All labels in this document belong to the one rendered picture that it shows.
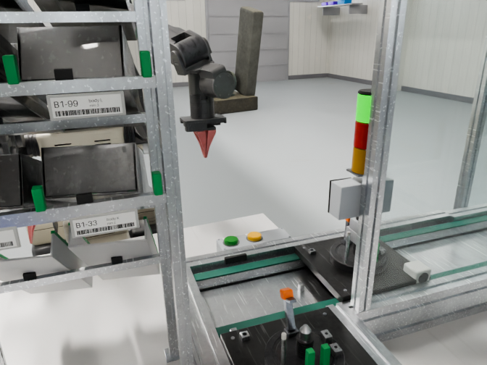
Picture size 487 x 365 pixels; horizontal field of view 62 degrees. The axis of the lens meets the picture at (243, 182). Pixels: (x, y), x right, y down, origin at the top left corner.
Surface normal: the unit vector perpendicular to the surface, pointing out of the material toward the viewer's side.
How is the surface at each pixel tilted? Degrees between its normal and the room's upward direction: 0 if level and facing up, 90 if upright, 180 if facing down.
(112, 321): 0
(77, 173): 65
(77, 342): 0
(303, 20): 90
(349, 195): 90
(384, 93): 90
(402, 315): 90
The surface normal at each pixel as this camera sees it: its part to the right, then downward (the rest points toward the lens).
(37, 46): 0.15, -0.07
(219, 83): 0.60, 0.25
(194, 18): 0.37, 0.33
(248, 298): -0.01, -0.93
